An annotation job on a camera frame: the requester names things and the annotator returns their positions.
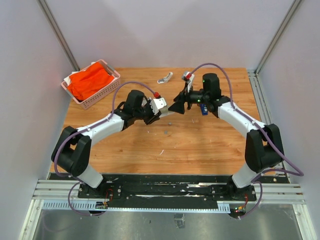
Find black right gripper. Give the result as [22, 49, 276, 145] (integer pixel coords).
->
[168, 82, 209, 114]

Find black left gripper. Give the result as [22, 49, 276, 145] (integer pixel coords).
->
[134, 99, 162, 125]

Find grey white stapler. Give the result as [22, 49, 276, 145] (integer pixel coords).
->
[159, 107, 175, 118]

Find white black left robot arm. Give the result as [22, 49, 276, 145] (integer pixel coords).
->
[51, 90, 167, 198]

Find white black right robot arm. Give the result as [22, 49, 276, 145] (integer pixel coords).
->
[168, 73, 284, 200]

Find pink plastic basket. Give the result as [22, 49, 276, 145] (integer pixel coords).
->
[61, 59, 121, 110]

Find orange cloth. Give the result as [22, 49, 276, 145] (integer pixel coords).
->
[67, 62, 115, 101]

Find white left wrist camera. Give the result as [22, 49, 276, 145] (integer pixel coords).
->
[150, 97, 167, 115]

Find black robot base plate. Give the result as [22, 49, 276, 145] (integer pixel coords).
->
[47, 172, 268, 209]

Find right aluminium frame post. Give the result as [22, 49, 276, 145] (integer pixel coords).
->
[254, 0, 306, 75]

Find aluminium frame post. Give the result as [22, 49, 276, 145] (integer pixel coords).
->
[254, 0, 306, 75]
[37, 0, 80, 71]

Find grey slotted cable duct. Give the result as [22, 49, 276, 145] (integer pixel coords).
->
[42, 200, 231, 214]

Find left aluminium frame post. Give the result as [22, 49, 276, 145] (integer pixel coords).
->
[37, 0, 80, 71]

